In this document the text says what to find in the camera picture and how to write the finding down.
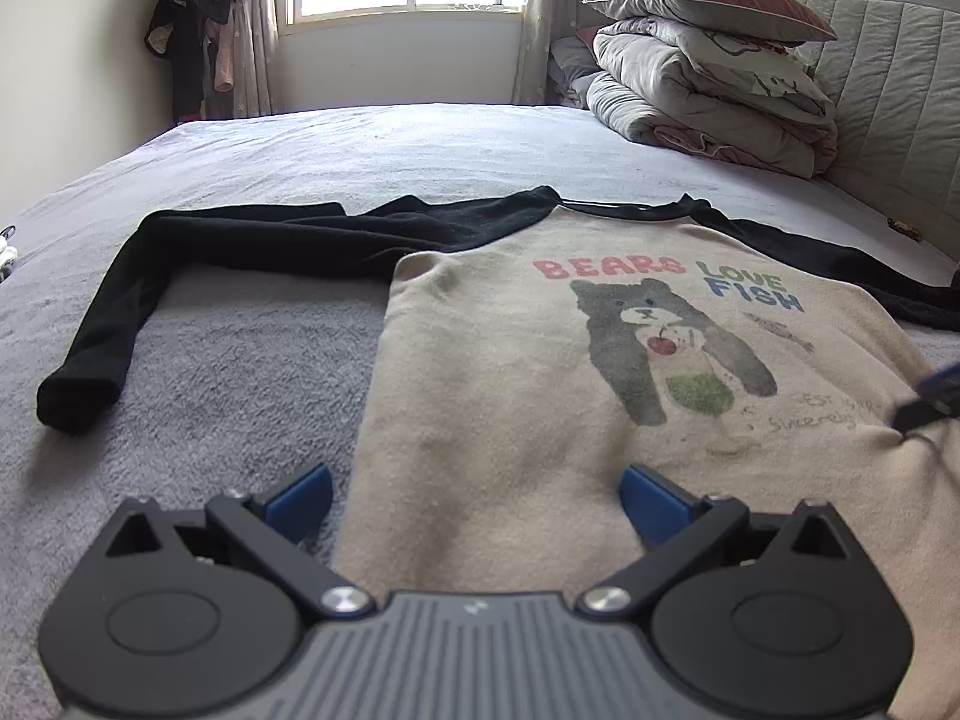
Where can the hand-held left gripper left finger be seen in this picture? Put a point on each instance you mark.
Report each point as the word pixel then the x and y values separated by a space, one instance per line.
pixel 304 499

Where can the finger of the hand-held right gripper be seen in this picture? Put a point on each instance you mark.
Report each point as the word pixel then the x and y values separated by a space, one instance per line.
pixel 919 418
pixel 941 379

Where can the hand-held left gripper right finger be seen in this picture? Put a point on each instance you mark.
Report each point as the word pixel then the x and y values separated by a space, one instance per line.
pixel 652 502

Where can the beige bear print sweatshirt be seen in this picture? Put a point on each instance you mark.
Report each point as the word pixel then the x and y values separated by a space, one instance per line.
pixel 525 390

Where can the dark hanging clothes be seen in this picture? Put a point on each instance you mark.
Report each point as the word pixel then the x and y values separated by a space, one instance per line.
pixel 187 30

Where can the small brown object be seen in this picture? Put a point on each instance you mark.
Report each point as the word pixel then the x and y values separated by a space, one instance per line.
pixel 904 229

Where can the grey quilted headboard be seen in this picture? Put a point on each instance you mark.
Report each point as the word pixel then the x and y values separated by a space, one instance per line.
pixel 900 90

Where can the grey bed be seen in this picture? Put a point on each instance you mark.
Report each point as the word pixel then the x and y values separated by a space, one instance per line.
pixel 300 165

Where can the white cloth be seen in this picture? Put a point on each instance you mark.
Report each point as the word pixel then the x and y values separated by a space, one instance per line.
pixel 6 259

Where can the folded grey quilt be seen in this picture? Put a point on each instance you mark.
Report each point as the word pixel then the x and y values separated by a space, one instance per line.
pixel 675 90

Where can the grey star print curtain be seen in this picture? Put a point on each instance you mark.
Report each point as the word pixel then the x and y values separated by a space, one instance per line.
pixel 540 52
pixel 255 52

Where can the dark grey cushion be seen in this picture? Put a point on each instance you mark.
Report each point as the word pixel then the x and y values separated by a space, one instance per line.
pixel 570 60

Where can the pink and grey pillow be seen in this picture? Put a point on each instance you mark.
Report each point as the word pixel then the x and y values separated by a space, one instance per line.
pixel 697 0

